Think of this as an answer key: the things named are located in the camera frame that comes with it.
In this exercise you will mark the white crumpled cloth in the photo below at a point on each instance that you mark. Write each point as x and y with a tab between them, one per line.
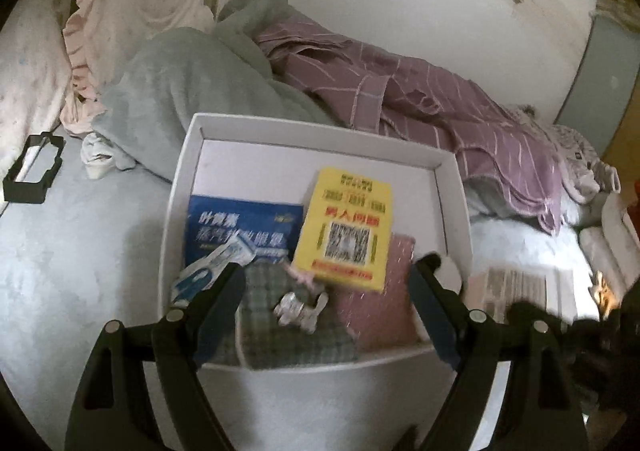
102	156

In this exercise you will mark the black plastic frame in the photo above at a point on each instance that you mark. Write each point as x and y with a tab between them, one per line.
35	166

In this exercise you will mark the grey-green fleece blanket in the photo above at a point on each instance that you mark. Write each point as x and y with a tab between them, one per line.
175	96

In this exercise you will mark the purple plaid blanket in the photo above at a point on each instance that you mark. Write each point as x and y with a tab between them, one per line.
425	96

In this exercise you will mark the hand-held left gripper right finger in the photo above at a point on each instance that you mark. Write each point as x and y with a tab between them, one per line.
432	311

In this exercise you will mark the grey plaid pouch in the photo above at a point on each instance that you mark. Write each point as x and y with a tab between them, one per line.
285	341

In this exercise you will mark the floral cloth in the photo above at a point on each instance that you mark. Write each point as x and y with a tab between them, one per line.
575	161

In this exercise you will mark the printed white paper sheet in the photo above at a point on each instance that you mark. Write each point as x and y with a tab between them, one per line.
520	288

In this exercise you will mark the pink ruffled pillow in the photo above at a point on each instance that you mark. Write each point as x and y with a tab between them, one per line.
130	16

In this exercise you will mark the white fluffy blanket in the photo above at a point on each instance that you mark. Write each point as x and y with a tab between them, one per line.
515	246

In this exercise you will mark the white cardboard box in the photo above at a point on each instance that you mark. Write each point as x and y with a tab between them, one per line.
310	156

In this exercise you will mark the white soft toy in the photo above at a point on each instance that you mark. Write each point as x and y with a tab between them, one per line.
612	241

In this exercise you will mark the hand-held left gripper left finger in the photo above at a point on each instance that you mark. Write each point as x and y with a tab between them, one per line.
220	311

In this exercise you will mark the yellow packet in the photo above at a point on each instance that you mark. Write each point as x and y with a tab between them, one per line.
345	226

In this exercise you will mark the white floral pillow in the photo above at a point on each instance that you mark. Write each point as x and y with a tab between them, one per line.
30	71

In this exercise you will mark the grey door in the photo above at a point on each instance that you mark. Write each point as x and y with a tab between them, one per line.
610	81

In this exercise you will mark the white and blue small packet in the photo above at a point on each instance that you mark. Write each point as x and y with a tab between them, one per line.
200	271

